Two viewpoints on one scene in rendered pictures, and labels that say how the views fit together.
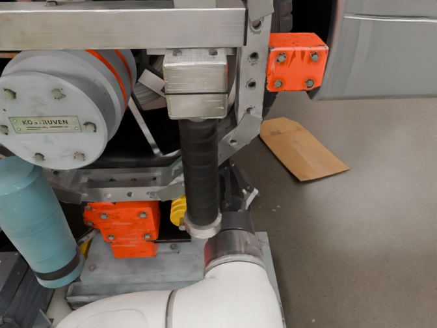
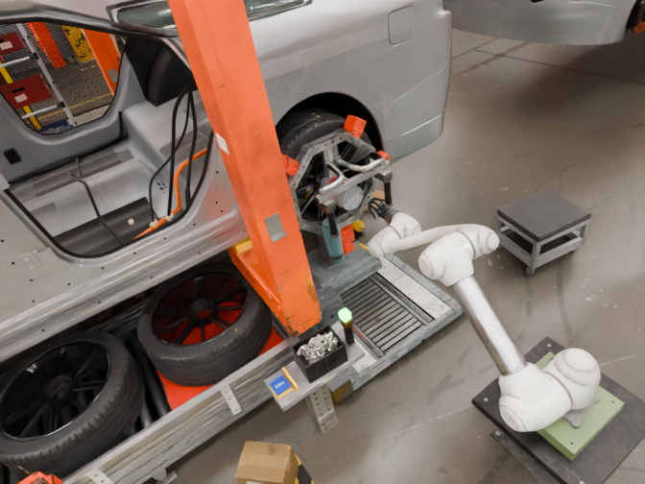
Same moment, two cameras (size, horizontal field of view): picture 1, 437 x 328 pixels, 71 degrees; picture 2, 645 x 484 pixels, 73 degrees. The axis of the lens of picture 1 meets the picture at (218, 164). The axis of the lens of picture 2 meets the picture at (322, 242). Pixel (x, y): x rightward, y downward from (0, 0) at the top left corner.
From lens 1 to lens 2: 1.97 m
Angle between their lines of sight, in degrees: 18
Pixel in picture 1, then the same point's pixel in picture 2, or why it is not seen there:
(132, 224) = (347, 236)
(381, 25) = (394, 140)
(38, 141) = (350, 203)
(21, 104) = (349, 195)
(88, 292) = not seen: hidden behind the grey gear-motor
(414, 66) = (407, 145)
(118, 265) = (329, 274)
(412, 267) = (441, 222)
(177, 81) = (386, 176)
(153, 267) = (345, 266)
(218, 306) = (400, 219)
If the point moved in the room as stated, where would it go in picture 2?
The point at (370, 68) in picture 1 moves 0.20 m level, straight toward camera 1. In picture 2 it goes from (395, 152) to (403, 169)
